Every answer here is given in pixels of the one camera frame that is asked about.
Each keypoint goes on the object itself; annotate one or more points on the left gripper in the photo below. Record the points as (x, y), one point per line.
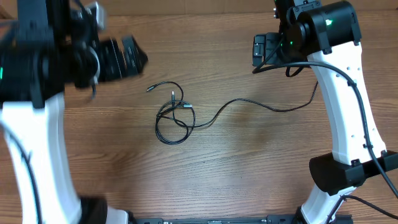
(116, 70)

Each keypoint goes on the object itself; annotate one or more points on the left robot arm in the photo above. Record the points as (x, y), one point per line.
(48, 46)

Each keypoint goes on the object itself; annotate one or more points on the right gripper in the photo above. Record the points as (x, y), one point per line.
(268, 44)

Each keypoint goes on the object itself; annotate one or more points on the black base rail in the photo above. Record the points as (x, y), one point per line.
(270, 219)

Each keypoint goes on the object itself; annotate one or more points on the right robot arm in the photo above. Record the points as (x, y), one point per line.
(327, 39)

